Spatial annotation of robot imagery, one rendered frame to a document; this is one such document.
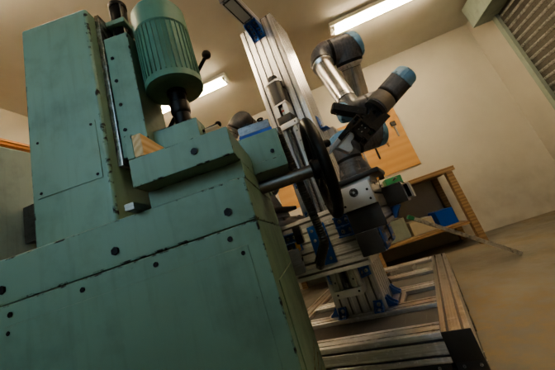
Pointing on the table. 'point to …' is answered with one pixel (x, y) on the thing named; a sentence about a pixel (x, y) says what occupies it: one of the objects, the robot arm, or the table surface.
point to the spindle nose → (179, 104)
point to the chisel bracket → (178, 132)
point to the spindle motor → (164, 50)
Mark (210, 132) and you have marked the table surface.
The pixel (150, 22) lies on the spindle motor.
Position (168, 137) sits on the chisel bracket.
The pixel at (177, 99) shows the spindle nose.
